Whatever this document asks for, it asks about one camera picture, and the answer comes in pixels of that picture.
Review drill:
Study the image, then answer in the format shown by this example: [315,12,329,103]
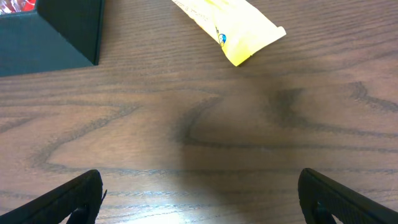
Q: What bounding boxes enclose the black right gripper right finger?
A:
[298,168,397,224]

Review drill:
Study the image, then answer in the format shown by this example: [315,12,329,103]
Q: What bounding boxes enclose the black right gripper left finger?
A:
[1,169,106,224]

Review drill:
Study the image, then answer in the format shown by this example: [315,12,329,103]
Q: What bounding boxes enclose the red jerky snack bag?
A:
[0,0,36,15]

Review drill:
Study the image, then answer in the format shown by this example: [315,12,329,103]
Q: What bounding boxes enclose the dark green open box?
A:
[1,0,105,77]

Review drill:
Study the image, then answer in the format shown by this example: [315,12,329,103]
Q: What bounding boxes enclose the yellow wrapped snack bar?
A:
[173,0,286,67]

